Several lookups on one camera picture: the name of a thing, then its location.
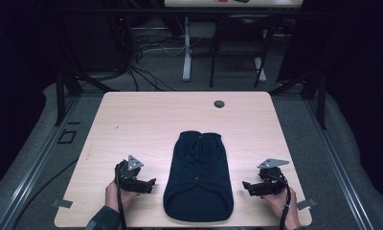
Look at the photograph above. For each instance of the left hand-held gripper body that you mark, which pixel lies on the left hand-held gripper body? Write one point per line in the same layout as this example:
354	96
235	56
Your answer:
129	174

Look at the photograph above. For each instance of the grey metal floor rail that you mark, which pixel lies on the grey metal floor rail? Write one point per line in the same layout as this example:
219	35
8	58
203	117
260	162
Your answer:
336	166
36	166

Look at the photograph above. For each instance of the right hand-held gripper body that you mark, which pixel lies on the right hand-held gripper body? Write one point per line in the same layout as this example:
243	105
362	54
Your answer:
271	179

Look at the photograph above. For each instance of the black metal chair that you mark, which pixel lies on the black metal chair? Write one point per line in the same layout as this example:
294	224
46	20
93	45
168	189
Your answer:
240	41

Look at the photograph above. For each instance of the person's left hand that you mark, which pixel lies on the person's left hand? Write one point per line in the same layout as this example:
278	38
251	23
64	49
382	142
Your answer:
124	198

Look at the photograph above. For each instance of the dark navy hooded garment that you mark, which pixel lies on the dark navy hooded garment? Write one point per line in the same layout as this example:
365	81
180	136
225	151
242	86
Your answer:
197	179

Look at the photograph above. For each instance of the black metal stand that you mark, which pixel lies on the black metal stand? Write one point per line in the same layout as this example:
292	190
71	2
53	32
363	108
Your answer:
63	89
314	89

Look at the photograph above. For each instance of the person's right hand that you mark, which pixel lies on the person's right hand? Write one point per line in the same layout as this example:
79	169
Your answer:
280	206

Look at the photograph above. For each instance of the grey metal table bracket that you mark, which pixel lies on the grey metal table bracket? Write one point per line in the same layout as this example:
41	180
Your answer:
306	204
62	203

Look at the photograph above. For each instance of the white desk with legs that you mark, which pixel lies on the white desk with legs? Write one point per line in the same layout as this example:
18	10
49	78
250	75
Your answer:
187	57

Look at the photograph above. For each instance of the round grey table grommet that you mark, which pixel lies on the round grey table grommet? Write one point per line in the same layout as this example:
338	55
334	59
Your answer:
219	104

